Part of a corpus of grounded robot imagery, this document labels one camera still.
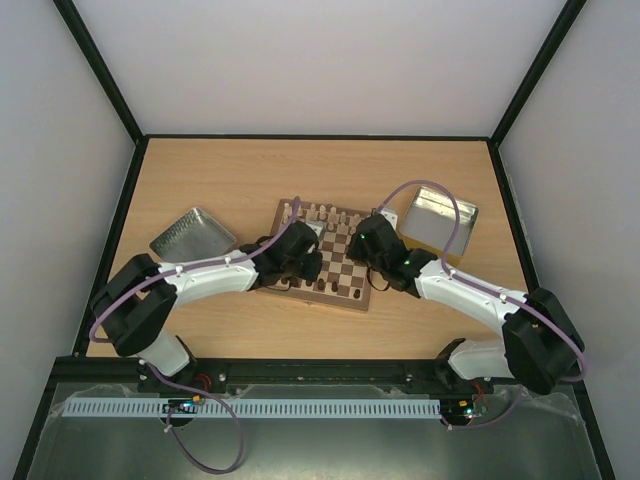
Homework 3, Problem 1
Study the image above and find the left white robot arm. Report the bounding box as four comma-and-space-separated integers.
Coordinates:
89, 221, 322, 377

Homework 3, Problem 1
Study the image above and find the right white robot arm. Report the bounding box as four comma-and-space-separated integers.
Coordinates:
347, 213, 586, 395

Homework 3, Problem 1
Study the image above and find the wooden chess board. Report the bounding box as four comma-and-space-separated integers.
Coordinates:
265, 201, 371, 312

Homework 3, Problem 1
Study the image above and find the white king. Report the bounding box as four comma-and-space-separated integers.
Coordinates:
328, 207, 338, 223

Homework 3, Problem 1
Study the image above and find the gold tin box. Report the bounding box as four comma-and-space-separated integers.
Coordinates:
398, 186, 480, 266

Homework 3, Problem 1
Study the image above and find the silver tin lid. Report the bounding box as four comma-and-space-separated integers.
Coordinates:
149, 207, 236, 263

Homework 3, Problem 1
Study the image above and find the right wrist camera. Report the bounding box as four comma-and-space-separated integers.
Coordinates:
380, 208, 398, 230

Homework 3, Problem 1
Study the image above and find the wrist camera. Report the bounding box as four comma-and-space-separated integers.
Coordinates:
380, 208, 398, 230
306, 221, 325, 238

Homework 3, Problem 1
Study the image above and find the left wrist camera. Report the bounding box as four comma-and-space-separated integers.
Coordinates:
306, 221, 325, 238

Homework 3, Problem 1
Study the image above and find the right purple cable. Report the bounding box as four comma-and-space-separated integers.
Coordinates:
372, 179, 590, 432

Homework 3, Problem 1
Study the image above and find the purple cable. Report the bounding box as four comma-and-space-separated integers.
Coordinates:
88, 195, 303, 474
372, 179, 590, 432

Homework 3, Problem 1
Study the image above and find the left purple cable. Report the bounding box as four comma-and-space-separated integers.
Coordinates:
88, 195, 303, 474

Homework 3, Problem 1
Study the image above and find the black mounting rail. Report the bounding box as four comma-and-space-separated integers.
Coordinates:
47, 356, 494, 398

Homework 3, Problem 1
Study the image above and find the light blue cable duct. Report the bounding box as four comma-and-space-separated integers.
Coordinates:
62, 398, 441, 419

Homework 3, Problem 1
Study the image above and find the black enclosure frame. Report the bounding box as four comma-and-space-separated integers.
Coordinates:
13, 1, 586, 479

